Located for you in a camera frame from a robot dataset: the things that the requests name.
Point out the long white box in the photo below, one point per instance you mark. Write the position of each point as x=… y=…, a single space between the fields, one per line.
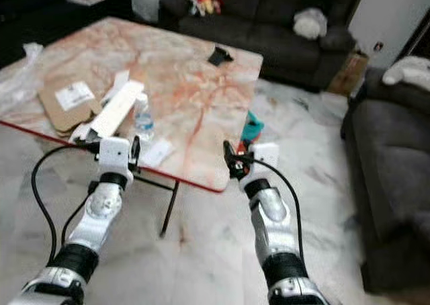
x=121 y=107

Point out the white paper slip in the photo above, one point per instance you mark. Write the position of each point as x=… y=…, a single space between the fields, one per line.
x=158 y=153

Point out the teal object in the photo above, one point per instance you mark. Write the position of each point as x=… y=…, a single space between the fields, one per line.
x=255 y=127

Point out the water bottle with blue label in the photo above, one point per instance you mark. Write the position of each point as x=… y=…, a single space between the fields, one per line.
x=144 y=123

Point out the white paper piece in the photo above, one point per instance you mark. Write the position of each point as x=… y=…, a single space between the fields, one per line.
x=117 y=82

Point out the marble top folding table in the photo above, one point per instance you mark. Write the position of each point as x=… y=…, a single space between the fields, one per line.
x=188 y=83

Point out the brown cardboard envelope white label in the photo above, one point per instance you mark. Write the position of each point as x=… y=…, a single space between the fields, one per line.
x=54 y=107

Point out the small black crumpled object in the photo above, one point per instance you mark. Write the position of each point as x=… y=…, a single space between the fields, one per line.
x=220 y=56

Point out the brown cardboard box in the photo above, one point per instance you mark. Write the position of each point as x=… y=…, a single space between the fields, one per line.
x=349 y=75

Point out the dark fabric sofa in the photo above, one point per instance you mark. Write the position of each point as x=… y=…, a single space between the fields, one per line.
x=262 y=16

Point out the clear plastic bag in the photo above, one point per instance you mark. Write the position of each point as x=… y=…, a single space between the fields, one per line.
x=20 y=83

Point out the white fluffy plush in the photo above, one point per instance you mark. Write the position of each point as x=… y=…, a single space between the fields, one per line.
x=310 y=24

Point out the dark grey armchair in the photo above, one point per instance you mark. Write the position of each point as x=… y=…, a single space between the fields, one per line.
x=390 y=157

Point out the black tv console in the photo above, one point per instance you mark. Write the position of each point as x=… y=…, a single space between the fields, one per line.
x=40 y=19

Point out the white cloth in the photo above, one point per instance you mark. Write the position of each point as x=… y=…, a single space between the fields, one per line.
x=406 y=70

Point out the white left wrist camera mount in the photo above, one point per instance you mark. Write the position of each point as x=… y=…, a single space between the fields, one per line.
x=115 y=156

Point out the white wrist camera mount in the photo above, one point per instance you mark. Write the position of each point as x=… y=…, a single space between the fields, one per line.
x=115 y=156
x=267 y=156

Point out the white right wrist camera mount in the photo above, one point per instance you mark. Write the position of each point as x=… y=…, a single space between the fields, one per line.
x=267 y=156

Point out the wall socket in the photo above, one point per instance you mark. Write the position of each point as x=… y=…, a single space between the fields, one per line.
x=377 y=46

